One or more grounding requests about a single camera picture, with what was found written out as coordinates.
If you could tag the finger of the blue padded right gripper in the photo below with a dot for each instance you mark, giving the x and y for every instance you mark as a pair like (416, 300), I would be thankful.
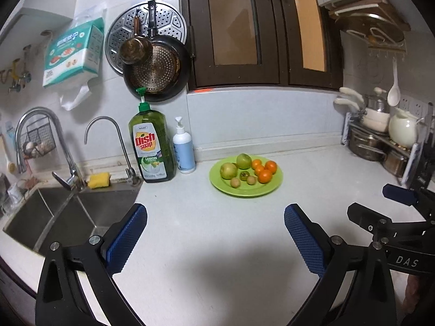
(398, 194)

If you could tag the orange tangerine middle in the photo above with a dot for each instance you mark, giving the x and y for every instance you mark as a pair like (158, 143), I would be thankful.
(258, 169)

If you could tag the small chrome gooseneck faucet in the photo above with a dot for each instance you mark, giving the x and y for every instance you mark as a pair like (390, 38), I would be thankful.
(106, 144)

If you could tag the green apple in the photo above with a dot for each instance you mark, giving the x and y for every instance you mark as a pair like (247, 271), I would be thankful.
(228, 171)
(243, 161)

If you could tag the stainless steel pot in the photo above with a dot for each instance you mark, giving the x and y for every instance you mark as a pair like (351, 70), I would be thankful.
(366, 146)

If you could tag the metal dish rack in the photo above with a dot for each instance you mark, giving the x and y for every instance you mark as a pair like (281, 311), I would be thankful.
(400, 162)

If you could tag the white bowl stack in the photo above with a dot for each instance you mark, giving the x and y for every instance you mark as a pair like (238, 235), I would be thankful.
(375, 120)

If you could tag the white ceramic teapot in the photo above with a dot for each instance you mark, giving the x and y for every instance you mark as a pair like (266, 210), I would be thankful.
(403, 128)

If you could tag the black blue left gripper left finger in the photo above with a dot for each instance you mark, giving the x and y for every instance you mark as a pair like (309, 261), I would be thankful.
(61, 300)

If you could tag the teal white packaged bag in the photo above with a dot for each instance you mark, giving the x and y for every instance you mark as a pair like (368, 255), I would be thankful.
(73, 58)

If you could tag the dark brown window frame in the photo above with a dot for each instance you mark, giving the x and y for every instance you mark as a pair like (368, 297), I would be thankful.
(287, 43)

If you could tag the green plate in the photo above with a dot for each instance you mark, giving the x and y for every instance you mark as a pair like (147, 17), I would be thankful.
(245, 190)

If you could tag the small green persimmon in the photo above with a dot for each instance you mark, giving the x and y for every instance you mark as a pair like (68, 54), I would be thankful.
(243, 175)

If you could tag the white blue pump bottle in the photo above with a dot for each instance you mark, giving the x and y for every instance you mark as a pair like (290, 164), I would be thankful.
(183, 148)

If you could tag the orange tangerine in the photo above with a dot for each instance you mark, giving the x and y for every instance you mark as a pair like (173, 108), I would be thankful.
(257, 163)
(271, 166)
(258, 169)
(264, 176)

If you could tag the round metal steamer plate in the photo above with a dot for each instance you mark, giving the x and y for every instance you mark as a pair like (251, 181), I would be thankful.
(168, 22)

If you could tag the small brown kiwi right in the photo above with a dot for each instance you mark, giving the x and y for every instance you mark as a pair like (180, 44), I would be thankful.
(251, 180)

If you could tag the white hanging spoon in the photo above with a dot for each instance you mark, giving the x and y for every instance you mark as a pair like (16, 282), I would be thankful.
(394, 94)

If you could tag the small brown kiwi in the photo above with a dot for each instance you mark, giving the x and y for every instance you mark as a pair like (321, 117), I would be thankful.
(251, 180)
(235, 183)

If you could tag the yellow sponge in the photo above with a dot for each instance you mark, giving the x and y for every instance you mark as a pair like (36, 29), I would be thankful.
(99, 181)

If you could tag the green dish soap bottle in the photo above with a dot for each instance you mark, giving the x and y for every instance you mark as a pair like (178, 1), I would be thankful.
(151, 143)

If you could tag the green apple back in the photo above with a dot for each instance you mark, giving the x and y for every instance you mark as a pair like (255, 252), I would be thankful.
(243, 161)

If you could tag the green apple left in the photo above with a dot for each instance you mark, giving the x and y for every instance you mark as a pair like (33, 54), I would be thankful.
(228, 171)

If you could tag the black frying pan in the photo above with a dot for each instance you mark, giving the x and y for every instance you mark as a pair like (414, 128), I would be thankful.
(168, 70)

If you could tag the black wire basket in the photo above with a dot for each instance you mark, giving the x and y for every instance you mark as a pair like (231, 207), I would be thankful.
(37, 139)

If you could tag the small brown kiwi left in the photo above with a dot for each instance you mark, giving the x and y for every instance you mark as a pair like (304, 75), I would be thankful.
(235, 183)

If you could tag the stainless steel sink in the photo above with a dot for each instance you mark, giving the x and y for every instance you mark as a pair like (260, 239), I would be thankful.
(57, 215)

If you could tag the large chrome kitchen faucet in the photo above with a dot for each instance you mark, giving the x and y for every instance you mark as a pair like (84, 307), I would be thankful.
(75, 181)

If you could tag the wall shelf with lids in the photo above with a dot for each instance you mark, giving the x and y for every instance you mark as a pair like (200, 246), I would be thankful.
(376, 22)

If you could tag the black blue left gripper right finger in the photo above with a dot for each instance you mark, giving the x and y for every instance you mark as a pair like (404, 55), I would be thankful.
(354, 286)

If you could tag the orange tangerine back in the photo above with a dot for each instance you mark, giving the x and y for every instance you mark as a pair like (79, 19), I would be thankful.
(257, 163)

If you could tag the orange tangerine front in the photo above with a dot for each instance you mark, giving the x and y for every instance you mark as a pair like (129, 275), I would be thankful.
(264, 176)

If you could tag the small copper saucepan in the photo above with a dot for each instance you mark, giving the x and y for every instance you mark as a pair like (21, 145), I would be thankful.
(137, 48)

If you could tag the orange tangerine right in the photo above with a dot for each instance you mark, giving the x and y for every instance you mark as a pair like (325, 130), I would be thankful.
(271, 166)

